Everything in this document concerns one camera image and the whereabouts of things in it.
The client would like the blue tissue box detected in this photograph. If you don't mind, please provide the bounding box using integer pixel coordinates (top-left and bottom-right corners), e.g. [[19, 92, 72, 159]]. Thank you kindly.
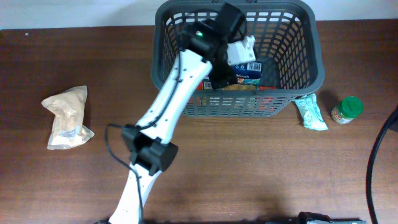
[[232, 62, 262, 85]]

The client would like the grey plastic laundry basket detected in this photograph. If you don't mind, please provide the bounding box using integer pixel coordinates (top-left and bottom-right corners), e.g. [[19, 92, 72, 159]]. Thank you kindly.
[[151, 0, 325, 118]]

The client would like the orange pasta package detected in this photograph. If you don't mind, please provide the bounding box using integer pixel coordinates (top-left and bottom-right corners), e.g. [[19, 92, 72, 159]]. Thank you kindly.
[[186, 79, 280, 113]]

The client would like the mint green snack packet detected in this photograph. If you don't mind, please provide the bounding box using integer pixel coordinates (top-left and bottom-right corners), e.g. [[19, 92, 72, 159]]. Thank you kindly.
[[294, 93, 328, 131]]

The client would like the green lidded glass jar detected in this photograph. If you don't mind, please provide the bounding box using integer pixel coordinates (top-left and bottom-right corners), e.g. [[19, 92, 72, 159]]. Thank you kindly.
[[331, 96, 364, 124]]

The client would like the beige food pouch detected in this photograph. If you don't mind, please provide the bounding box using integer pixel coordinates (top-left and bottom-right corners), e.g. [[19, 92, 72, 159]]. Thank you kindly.
[[41, 85, 95, 150]]

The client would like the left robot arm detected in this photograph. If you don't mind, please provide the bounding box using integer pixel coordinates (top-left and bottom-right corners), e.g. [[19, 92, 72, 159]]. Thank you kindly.
[[107, 3, 246, 223]]

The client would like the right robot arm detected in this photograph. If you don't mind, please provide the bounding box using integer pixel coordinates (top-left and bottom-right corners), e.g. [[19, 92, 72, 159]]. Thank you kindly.
[[296, 212, 367, 224]]

